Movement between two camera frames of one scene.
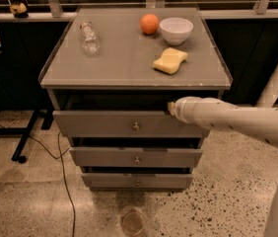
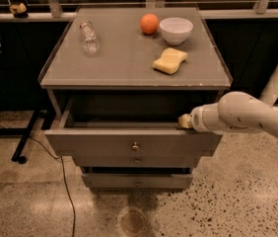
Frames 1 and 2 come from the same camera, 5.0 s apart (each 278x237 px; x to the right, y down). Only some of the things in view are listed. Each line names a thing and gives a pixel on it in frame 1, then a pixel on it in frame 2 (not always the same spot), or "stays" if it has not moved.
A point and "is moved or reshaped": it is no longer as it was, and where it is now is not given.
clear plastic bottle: x=90 y=39 stays
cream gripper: x=182 y=110 → x=196 y=119
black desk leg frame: x=24 y=131 stays
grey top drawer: x=124 y=124 is moved or reshaped
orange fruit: x=149 y=24 stays
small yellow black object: x=19 y=10 stays
